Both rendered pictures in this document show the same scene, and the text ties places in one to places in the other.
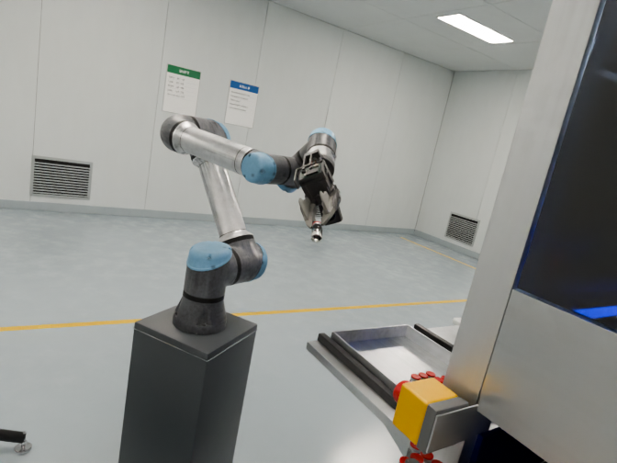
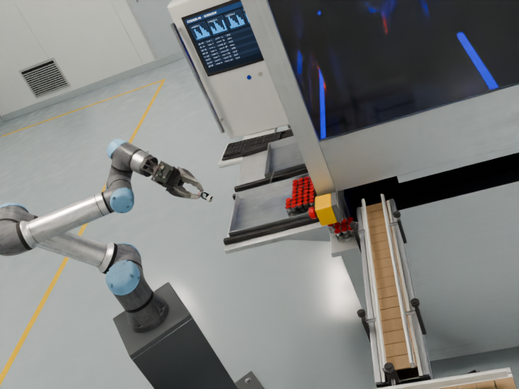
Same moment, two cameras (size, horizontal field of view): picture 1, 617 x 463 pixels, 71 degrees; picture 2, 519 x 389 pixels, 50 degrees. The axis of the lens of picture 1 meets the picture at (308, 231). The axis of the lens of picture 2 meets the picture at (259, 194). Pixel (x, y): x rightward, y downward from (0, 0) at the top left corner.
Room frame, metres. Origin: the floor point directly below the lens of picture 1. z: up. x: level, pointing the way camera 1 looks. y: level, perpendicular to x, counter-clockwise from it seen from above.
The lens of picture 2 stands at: (-0.44, 0.80, 2.03)
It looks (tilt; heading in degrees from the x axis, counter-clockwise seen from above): 31 degrees down; 322
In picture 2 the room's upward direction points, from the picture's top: 25 degrees counter-clockwise
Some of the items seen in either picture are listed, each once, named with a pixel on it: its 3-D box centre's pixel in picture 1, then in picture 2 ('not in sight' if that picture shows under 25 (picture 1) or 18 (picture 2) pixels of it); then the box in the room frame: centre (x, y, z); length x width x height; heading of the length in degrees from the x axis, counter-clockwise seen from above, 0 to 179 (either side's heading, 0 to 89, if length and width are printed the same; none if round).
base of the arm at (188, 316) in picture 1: (202, 306); (143, 306); (1.16, 0.26, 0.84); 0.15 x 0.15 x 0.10
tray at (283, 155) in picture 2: not in sight; (304, 150); (1.03, -0.65, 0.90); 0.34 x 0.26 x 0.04; 34
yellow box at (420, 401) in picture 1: (428, 412); (327, 209); (0.60, -0.23, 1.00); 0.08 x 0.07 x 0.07; 34
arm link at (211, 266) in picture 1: (209, 267); (127, 283); (1.17, 0.25, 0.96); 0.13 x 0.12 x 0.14; 147
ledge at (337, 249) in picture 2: not in sight; (351, 238); (0.55, -0.24, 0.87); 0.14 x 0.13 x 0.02; 34
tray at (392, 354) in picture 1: (417, 367); (275, 204); (0.93, -0.31, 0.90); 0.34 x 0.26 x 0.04; 34
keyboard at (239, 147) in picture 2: not in sight; (260, 143); (1.44, -0.79, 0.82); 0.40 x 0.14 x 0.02; 27
